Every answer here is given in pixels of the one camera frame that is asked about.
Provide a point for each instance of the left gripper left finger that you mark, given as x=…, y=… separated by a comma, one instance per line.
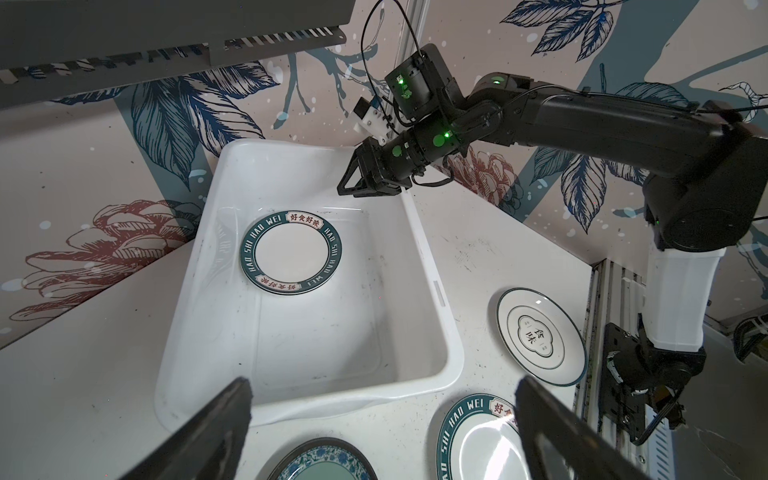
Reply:
x=209, y=445

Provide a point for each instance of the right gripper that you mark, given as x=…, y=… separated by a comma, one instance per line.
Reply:
x=408, y=154

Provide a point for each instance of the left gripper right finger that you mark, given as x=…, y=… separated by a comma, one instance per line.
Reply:
x=558, y=445

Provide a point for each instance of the green rim plate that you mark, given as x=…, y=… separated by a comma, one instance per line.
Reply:
x=290, y=252
x=479, y=439

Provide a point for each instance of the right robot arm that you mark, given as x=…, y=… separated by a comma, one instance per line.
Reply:
x=706, y=174

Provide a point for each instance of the white plastic bin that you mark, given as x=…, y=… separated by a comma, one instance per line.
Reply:
x=381, y=329

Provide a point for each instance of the green rim plate front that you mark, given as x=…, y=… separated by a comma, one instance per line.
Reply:
x=479, y=439

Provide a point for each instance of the teal patterned small plate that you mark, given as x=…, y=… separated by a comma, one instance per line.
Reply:
x=324, y=458

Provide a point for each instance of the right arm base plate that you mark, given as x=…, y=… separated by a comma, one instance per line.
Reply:
x=631, y=397

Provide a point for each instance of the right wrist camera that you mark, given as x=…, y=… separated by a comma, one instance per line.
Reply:
x=414, y=87

